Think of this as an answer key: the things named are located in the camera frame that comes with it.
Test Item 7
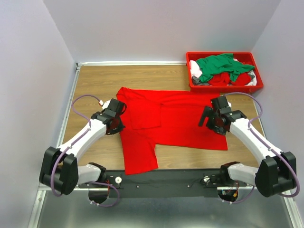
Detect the red t shirt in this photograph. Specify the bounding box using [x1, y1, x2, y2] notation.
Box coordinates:
[116, 87, 228, 175]
[208, 72, 251, 86]

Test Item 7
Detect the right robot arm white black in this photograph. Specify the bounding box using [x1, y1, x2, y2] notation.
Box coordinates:
[199, 95, 300, 198]

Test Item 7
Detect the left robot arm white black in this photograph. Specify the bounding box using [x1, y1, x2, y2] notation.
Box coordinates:
[39, 99, 127, 197]

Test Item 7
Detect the grey t shirt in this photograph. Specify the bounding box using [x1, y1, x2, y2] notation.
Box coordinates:
[191, 76, 210, 86]

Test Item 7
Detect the red t shirt in bin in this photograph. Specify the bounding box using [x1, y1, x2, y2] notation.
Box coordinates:
[208, 72, 251, 86]

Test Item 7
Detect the pink t shirt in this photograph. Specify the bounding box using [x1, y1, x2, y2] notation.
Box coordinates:
[189, 60, 202, 78]

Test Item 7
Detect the green t shirt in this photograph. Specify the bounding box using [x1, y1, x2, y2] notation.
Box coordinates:
[195, 53, 255, 83]

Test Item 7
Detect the red plastic bin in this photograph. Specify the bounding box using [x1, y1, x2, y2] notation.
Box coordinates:
[186, 51, 264, 93]

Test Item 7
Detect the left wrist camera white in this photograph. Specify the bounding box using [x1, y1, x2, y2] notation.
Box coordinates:
[98, 100, 111, 109]

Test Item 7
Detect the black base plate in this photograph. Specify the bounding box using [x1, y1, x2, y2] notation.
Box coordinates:
[78, 168, 247, 199]

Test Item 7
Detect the aluminium frame rail front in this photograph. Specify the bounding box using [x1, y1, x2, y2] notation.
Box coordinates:
[38, 169, 293, 190]

